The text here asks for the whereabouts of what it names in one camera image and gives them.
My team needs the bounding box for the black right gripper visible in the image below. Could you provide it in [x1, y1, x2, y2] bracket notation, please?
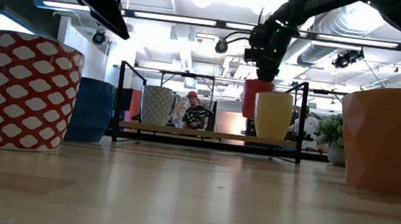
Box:
[247, 15, 301, 85]

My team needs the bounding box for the red mug white handle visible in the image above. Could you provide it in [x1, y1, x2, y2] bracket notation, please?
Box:
[239, 78, 276, 122]

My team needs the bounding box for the yellow mug white handle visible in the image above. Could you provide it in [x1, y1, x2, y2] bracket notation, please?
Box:
[251, 90, 302, 143]

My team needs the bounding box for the blue mug white handle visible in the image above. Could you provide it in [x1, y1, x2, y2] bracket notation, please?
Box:
[64, 76, 119, 147]

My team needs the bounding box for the grey geometric patterned mug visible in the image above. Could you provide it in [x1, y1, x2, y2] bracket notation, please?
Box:
[138, 84, 183, 128]

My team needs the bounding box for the red white patterned mug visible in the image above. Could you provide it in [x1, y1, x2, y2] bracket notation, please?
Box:
[0, 29, 88, 158]

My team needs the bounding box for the orange faceted mug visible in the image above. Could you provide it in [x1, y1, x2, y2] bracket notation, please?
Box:
[332, 80, 401, 200]

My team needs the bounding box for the ceiling light strip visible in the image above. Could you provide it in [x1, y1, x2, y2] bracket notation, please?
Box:
[31, 0, 93, 15]

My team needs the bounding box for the person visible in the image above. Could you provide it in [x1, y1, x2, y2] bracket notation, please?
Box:
[180, 90, 215, 131]
[286, 105, 323, 151]

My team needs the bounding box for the black ceiling spotlight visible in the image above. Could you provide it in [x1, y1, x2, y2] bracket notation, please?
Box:
[330, 46, 366, 73]

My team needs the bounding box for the green potted succulent plant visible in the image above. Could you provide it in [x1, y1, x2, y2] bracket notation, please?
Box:
[313, 111, 351, 168]

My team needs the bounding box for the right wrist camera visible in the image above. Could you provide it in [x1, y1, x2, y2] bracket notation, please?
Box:
[243, 46, 264, 65]

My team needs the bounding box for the round black ceiling camera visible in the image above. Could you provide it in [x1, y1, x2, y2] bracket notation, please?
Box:
[91, 28, 108, 47]
[213, 38, 230, 55]

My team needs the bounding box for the silver ceiling duct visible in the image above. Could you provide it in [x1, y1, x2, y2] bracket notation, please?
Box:
[296, 0, 388, 74]

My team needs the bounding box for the wooden shelf black frame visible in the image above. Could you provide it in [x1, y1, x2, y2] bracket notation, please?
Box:
[110, 59, 311, 165]

